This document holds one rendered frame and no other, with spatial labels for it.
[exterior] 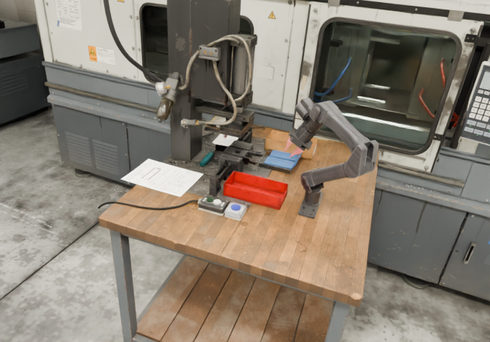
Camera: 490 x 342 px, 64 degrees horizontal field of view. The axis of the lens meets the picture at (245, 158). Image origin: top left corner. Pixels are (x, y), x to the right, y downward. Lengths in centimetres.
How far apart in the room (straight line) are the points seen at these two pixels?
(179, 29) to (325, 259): 107
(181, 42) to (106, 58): 131
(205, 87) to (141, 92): 115
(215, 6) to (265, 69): 81
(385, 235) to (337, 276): 125
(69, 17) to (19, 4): 376
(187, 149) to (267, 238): 65
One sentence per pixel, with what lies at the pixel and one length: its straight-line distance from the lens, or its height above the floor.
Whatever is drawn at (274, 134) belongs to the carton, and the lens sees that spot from 213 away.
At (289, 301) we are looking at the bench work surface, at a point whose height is 22.
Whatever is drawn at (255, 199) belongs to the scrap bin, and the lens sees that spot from 161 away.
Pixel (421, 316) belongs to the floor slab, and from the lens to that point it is 267.
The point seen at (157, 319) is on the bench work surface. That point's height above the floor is 22.
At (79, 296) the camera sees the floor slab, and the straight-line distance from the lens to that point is 256.
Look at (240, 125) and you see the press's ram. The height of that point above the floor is 114.
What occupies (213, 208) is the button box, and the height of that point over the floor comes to 92.
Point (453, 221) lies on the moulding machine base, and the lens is 250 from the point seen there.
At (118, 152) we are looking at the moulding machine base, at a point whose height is 36.
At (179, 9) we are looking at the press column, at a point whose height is 159.
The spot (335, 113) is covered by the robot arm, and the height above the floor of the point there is 133.
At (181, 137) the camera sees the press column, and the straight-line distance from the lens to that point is 186.
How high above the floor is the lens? 183
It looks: 29 degrees down
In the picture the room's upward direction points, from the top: 4 degrees clockwise
